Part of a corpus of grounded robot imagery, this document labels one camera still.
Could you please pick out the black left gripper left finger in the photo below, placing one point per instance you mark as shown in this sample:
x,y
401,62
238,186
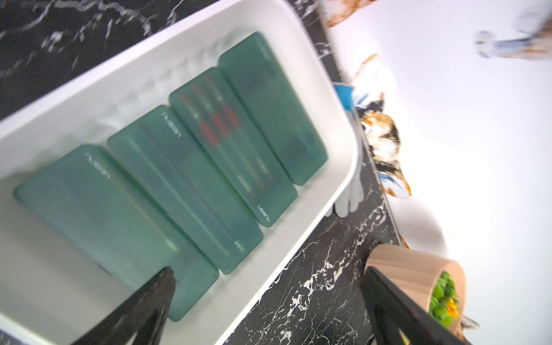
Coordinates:
x,y
141,318

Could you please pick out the beige ribbed flower pot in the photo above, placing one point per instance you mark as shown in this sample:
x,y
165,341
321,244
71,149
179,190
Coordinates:
x,y
416,273

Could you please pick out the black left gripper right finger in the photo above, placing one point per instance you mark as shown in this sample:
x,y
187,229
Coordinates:
x,y
392,313

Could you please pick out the white storage tray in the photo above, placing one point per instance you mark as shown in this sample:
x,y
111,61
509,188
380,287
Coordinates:
x,y
51,293

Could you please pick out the green pencil case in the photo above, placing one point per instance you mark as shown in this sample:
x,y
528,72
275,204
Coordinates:
x,y
255,74
93,202
215,116
164,158

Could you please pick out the grey rubber glove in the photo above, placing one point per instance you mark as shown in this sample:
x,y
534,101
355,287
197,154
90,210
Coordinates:
x,y
353,195

